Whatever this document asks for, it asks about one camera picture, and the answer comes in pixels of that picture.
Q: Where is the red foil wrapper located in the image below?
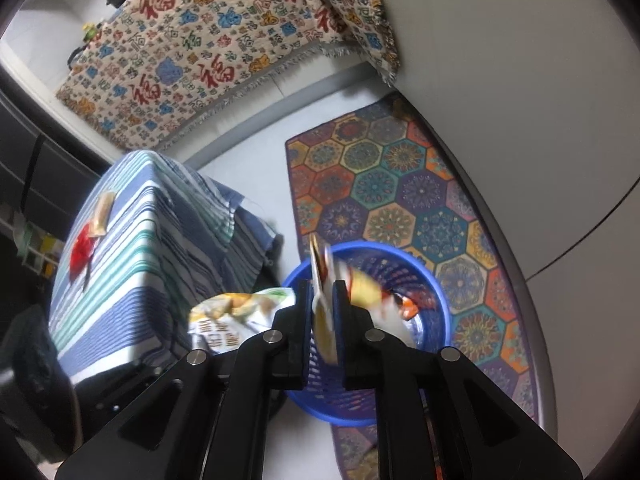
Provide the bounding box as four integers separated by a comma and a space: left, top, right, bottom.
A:
69, 227, 97, 277

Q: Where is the blue striped tablecloth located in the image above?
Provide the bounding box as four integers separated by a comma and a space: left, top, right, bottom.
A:
47, 150, 278, 386

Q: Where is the dark cabinet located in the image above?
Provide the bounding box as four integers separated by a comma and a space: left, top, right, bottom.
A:
0, 87, 113, 281

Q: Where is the blue plastic basket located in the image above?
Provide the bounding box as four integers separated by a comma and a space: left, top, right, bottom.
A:
281, 241, 454, 428

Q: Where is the green yellow snack packet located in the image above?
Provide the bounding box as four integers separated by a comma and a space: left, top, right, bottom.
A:
188, 286, 297, 357

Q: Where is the yellow white snack wrapper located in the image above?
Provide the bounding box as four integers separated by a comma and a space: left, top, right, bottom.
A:
307, 232, 407, 363

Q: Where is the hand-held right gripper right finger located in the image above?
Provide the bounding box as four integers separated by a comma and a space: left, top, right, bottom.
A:
332, 280, 584, 480

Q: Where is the colourful hexagon pattern rug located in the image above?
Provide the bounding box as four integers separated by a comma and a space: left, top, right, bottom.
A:
284, 94, 541, 480

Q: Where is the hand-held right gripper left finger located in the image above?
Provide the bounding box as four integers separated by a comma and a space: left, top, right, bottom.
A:
54, 279, 314, 480

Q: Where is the beige snack wrapper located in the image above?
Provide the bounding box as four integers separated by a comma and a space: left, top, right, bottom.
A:
89, 189, 117, 237

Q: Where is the printed blanket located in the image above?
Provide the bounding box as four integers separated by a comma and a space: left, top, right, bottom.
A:
54, 0, 402, 152

